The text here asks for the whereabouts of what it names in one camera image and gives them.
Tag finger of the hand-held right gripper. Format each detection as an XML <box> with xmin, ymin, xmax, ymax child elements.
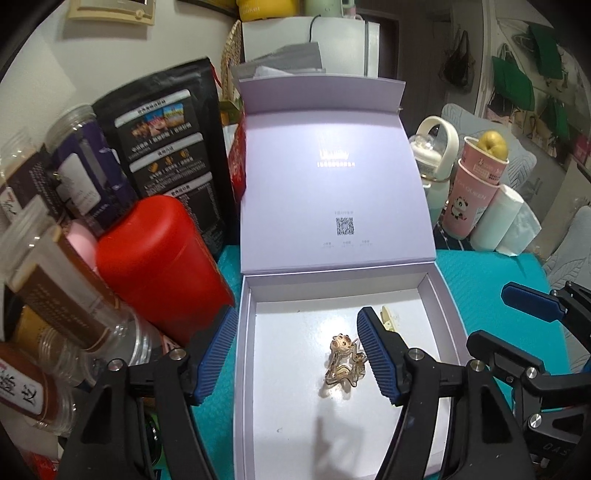
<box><xmin>501</xmin><ymin>281</ymin><xmax>591</xmax><ymax>325</ymax></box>
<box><xmin>466</xmin><ymin>330</ymin><xmax>561</xmax><ymax>416</ymax></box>

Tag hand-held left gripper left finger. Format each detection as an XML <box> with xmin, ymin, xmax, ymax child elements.
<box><xmin>60</xmin><ymin>305</ymin><xmax>239</xmax><ymax>480</ymax></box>

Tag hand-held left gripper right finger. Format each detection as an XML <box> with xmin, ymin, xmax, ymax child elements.
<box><xmin>356</xmin><ymin>306</ymin><xmax>532</xmax><ymax>480</ymax></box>

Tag amber hair claw clip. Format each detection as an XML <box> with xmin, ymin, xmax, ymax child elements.
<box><xmin>320</xmin><ymin>333</ymin><xmax>370</xmax><ymax>400</ymax></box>

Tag lavender gift box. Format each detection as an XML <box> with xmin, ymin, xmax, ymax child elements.
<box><xmin>229</xmin><ymin>76</ymin><xmax>472</xmax><ymax>480</ymax></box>

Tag yellow hair clip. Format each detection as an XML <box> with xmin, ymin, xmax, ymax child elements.
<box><xmin>379</xmin><ymin>305</ymin><xmax>400</xmax><ymax>333</ymax></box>

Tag teal mat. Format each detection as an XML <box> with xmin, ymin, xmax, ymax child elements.
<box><xmin>152</xmin><ymin>242</ymin><xmax>573</xmax><ymax>480</ymax></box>

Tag grey quilted cushion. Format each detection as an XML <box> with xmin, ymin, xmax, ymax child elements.
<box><xmin>441</xmin><ymin>104</ymin><xmax>539</xmax><ymax>191</ymax></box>
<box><xmin>549</xmin><ymin>198</ymin><xmax>591</xmax><ymax>376</ymax></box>

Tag white paper roll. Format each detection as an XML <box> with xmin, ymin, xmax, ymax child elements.
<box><xmin>470</xmin><ymin>185</ymin><xmax>542</xmax><ymax>257</ymax></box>

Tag red canister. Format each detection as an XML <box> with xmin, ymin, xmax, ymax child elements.
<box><xmin>96</xmin><ymin>195</ymin><xmax>236</xmax><ymax>347</ymax></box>

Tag pink panda paper cup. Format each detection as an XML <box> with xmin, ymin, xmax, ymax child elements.
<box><xmin>441</xmin><ymin>161</ymin><xmax>502</xmax><ymax>241</ymax></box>

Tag yellow fruit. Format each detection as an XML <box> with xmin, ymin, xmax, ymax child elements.
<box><xmin>478</xmin><ymin>130</ymin><xmax>509</xmax><ymax>160</ymax></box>

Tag tall brown label jar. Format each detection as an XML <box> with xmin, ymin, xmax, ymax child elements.
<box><xmin>0</xmin><ymin>196</ymin><xmax>139</xmax><ymax>352</ymax></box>

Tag pink bottle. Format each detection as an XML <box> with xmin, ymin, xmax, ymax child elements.
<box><xmin>65</xmin><ymin>219</ymin><xmax>100</xmax><ymax>273</ymax></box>

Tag white label brown jar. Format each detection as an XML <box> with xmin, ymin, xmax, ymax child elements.
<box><xmin>0</xmin><ymin>342</ymin><xmax>79</xmax><ymax>435</ymax></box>

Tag red packet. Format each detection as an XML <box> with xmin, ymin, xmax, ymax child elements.
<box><xmin>228</xmin><ymin>115</ymin><xmax>248</xmax><ymax>202</ymax></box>

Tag green hanging bag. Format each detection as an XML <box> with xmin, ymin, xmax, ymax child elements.
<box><xmin>529</xmin><ymin>23</ymin><xmax>567</xmax><ymax>79</ymax></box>
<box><xmin>491</xmin><ymin>55</ymin><xmax>536</xmax><ymax>116</ymax></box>

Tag purple label plastic jar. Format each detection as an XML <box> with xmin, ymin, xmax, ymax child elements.
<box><xmin>45</xmin><ymin>104</ymin><xmax>139</xmax><ymax>232</ymax></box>

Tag black snack bag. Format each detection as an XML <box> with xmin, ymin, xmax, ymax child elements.
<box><xmin>92</xmin><ymin>58</ymin><xmax>237</xmax><ymax>259</ymax></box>

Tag dark net bag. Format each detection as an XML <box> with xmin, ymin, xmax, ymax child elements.
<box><xmin>441</xmin><ymin>30</ymin><xmax>476</xmax><ymax>88</ymax></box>

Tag brown label small jar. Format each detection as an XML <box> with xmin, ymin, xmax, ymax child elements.
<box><xmin>0</xmin><ymin>129</ymin><xmax>61</xmax><ymax>241</ymax></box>

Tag dark brown door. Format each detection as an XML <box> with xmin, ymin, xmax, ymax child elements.
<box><xmin>379</xmin><ymin>18</ymin><xmax>400</xmax><ymax>79</ymax></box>

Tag woven straw fan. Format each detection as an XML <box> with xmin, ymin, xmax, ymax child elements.
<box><xmin>221</xmin><ymin>19</ymin><xmax>243</xmax><ymax>100</ymax></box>

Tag grey bag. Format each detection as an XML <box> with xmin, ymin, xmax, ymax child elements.
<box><xmin>231</xmin><ymin>42</ymin><xmax>327</xmax><ymax>82</ymax></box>

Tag white fridge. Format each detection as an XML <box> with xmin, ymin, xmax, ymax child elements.
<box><xmin>241</xmin><ymin>16</ymin><xmax>380</xmax><ymax>80</ymax></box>

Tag pale green kettle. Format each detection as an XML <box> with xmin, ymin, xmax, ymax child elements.
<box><xmin>305</xmin><ymin>0</ymin><xmax>354</xmax><ymax>17</ymax></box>

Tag pale green bottle white handle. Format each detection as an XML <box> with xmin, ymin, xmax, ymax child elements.
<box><xmin>409</xmin><ymin>115</ymin><xmax>461</xmax><ymax>223</ymax></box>

